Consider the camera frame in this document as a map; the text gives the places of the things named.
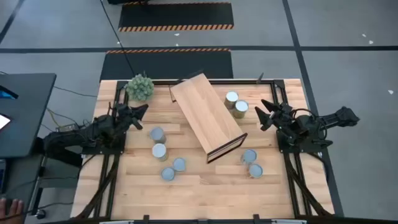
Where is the peaches label tin can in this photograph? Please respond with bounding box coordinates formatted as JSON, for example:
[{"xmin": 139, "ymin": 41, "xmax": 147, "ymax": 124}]
[{"xmin": 241, "ymin": 149, "xmax": 258, "ymax": 165}]

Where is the yellow-green label tin can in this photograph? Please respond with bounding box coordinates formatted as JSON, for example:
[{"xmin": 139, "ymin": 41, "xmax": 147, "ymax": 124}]
[{"xmin": 232, "ymin": 99, "xmax": 249, "ymax": 119}]

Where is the thin dark floor cable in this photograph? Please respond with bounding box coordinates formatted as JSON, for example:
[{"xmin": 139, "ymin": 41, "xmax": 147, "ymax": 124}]
[{"xmin": 52, "ymin": 85, "xmax": 98, "ymax": 98}]

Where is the green succulent in pot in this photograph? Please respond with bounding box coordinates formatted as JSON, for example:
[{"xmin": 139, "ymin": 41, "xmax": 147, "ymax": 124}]
[{"xmin": 124, "ymin": 73, "xmax": 155, "ymax": 102}]

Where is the wooden shelf black metal frame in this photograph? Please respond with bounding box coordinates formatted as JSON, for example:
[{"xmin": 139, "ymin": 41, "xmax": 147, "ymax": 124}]
[{"xmin": 169, "ymin": 73, "xmax": 249, "ymax": 164}]

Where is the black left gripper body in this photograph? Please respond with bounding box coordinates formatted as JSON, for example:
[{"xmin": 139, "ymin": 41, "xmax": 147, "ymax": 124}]
[{"xmin": 114, "ymin": 102, "xmax": 135, "ymax": 125}]

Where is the long black floor cable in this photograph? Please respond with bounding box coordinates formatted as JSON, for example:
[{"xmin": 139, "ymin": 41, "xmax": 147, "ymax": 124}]
[{"xmin": 99, "ymin": 0, "xmax": 137, "ymax": 78}]

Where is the white lit screen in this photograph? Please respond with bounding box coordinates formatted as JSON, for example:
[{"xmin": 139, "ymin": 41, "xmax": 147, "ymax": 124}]
[{"xmin": 0, "ymin": 113, "xmax": 12, "ymax": 131}]

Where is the blue lit screen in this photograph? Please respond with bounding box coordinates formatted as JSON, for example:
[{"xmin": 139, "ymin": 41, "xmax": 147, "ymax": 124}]
[{"xmin": 0, "ymin": 85, "xmax": 19, "ymax": 100}]

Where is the black orange-striped floor mat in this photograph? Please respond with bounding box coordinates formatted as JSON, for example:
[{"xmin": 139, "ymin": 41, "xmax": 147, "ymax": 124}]
[
  {"xmin": 118, "ymin": 1, "xmax": 234, "ymax": 32},
  {"xmin": 99, "ymin": 48, "xmax": 234, "ymax": 81}
]

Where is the silver-lidded tin can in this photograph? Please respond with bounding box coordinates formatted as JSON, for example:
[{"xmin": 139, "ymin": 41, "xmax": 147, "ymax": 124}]
[
  {"xmin": 172, "ymin": 157, "xmax": 187, "ymax": 172},
  {"xmin": 151, "ymin": 142, "xmax": 169, "ymax": 162}
]

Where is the green orange label tin can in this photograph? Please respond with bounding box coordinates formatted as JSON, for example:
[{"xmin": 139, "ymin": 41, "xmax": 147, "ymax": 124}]
[{"xmin": 248, "ymin": 163, "xmax": 264, "ymax": 179}]

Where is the black desk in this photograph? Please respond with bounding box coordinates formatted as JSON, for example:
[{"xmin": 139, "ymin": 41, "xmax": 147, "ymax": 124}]
[{"xmin": 0, "ymin": 73, "xmax": 57, "ymax": 159}]

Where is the teal label tin can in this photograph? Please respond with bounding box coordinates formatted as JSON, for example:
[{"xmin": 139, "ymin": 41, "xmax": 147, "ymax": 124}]
[{"xmin": 160, "ymin": 167, "xmax": 176, "ymax": 182}]

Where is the person's hand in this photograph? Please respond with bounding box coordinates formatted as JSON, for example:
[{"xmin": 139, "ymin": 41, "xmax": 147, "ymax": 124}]
[{"xmin": 0, "ymin": 198, "xmax": 25, "ymax": 224}]

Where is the carrots label tin can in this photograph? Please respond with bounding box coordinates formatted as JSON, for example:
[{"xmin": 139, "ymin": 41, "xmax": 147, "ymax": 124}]
[{"xmin": 224, "ymin": 90, "xmax": 239, "ymax": 110}]

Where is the white blue label tin can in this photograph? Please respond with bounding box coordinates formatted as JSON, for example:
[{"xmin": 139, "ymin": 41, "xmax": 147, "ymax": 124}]
[{"xmin": 149, "ymin": 126, "xmax": 167, "ymax": 144}]

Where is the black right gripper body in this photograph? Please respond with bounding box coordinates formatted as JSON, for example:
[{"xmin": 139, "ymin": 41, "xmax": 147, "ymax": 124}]
[{"xmin": 272, "ymin": 104, "xmax": 295, "ymax": 130}]

